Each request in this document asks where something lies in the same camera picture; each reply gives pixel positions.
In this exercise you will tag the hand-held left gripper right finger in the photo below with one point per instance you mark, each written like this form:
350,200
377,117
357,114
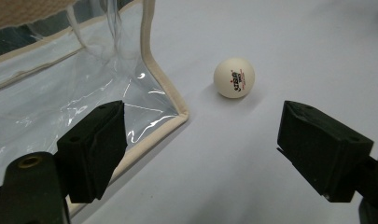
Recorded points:
320,149

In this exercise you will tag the white ping pong ball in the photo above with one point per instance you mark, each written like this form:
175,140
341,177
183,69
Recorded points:
234,77

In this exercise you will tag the clear plastic bag beige trim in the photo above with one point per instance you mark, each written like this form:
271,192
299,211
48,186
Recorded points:
84,87

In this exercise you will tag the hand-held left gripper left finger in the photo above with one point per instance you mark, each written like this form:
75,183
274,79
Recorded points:
93,149

